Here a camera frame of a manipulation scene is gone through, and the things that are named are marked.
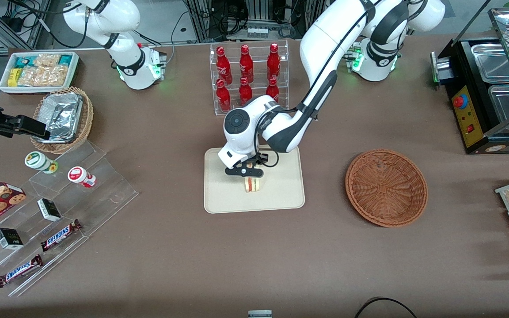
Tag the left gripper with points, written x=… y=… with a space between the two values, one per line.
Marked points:
x=254 y=159

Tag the triangular sandwich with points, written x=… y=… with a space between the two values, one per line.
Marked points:
x=252 y=184

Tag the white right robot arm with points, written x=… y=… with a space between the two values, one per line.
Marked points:
x=127 y=66

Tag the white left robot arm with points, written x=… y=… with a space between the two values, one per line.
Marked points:
x=325 y=39

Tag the beige plastic tray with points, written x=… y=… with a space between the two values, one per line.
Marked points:
x=281 y=194

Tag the light wicker basket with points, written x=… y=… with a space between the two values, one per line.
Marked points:
x=87 y=119

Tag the brown wicker basket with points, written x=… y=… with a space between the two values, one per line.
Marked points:
x=387 y=187

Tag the aluminium foil container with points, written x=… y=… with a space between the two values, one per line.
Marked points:
x=60 y=115

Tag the green lid yogurt cup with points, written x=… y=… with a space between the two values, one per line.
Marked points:
x=37 y=160

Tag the white rectangular snack bin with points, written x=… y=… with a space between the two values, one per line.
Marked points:
x=5 y=88

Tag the small yellow snack box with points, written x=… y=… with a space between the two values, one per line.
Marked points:
x=14 y=77

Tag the large clear cracker bag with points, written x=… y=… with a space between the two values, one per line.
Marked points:
x=44 y=76

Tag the teal snack packet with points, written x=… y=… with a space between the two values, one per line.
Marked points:
x=66 y=59
x=25 y=61

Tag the red lid yogurt cup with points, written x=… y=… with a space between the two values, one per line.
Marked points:
x=77 y=175

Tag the small clear cracker bag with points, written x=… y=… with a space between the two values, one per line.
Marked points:
x=47 y=60

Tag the red cola bottle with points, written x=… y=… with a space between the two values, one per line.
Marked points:
x=272 y=90
x=223 y=66
x=245 y=92
x=273 y=64
x=222 y=97
x=246 y=65

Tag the small black carton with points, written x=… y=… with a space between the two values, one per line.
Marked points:
x=49 y=210
x=9 y=239

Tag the clear acrylic stepped stand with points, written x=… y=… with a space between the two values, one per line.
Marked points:
x=104 y=194

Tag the snickers chocolate bar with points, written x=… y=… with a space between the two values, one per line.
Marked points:
x=61 y=235
x=19 y=270

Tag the clear acrylic bottle rack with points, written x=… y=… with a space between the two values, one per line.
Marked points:
x=256 y=44

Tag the small grey device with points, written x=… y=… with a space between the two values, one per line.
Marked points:
x=260 y=314

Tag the black food warmer appliance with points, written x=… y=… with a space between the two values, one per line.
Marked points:
x=466 y=119

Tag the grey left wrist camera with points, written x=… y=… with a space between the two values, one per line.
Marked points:
x=236 y=172

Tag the aluminium frame rack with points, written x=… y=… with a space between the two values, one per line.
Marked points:
x=201 y=20

